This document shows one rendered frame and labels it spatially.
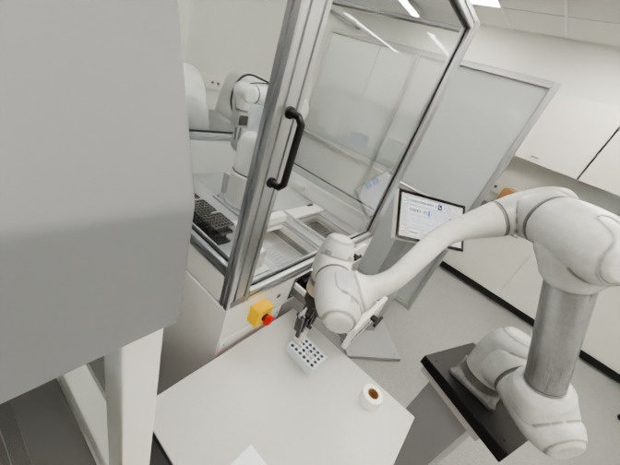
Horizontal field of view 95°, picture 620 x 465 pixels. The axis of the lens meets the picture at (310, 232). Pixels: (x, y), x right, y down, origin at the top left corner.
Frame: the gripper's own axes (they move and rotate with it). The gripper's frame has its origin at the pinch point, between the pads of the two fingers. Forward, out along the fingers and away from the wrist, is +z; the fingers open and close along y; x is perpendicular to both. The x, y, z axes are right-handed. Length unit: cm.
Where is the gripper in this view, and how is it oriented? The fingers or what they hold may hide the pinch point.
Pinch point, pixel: (300, 334)
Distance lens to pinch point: 106.4
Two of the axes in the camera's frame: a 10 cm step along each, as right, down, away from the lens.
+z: -3.1, 8.3, 4.7
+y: 6.2, -2.0, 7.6
